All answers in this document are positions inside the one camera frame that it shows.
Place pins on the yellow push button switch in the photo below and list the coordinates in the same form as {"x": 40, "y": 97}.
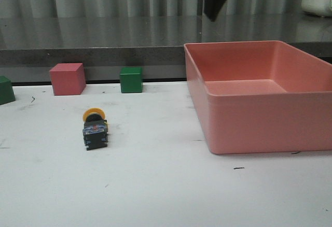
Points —
{"x": 95, "y": 130}

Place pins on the green cube left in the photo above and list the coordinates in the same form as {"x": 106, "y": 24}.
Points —
{"x": 6, "y": 91}

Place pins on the grey stone counter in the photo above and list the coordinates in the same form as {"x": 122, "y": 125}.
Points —
{"x": 31, "y": 47}

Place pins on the pink plastic bin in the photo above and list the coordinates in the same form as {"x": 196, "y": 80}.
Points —
{"x": 259, "y": 96}

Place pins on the green cube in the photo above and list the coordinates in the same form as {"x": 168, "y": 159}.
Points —
{"x": 131, "y": 80}
{"x": 6, "y": 91}

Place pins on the green cube right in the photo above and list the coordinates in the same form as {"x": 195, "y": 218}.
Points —
{"x": 131, "y": 80}

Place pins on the pink cube at back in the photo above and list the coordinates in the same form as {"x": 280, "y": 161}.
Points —
{"x": 68, "y": 79}

